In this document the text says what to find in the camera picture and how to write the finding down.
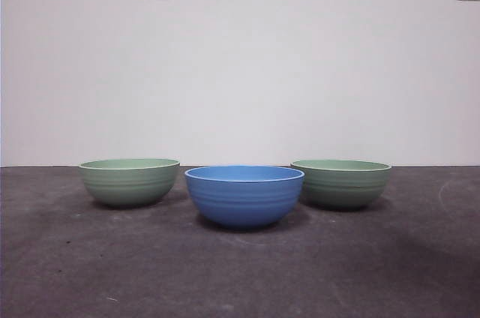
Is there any blue ribbed bowl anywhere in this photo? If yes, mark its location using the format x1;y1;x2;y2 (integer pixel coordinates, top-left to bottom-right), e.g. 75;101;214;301
184;164;305;230

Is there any green ribbed bowl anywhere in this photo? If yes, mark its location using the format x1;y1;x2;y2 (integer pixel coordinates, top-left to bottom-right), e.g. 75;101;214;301
78;158;182;209
290;159;392;211

